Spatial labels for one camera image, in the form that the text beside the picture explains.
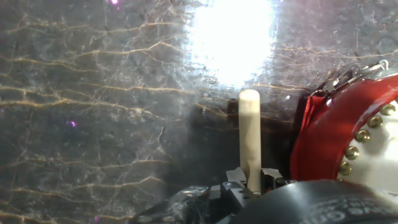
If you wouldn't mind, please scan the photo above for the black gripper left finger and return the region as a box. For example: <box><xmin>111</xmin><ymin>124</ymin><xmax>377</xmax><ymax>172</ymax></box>
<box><xmin>208</xmin><ymin>167</ymin><xmax>259</xmax><ymax>215</ymax></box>

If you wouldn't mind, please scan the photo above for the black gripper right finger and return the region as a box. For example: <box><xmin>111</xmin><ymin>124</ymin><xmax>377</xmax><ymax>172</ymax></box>
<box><xmin>260</xmin><ymin>167</ymin><xmax>299</xmax><ymax>194</ymax></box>

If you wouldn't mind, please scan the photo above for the pale wooden drumstick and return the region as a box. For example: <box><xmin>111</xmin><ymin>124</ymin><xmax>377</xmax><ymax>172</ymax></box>
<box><xmin>238</xmin><ymin>89</ymin><xmax>262</xmax><ymax>195</ymax></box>

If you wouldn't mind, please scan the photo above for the red drum with white skin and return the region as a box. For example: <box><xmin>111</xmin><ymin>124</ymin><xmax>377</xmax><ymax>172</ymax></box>
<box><xmin>289</xmin><ymin>59</ymin><xmax>398</xmax><ymax>200</ymax></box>

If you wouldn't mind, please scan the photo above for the dark marble pattern mat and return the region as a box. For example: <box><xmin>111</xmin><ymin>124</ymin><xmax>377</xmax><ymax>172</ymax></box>
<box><xmin>0</xmin><ymin>0</ymin><xmax>398</xmax><ymax>224</ymax></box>

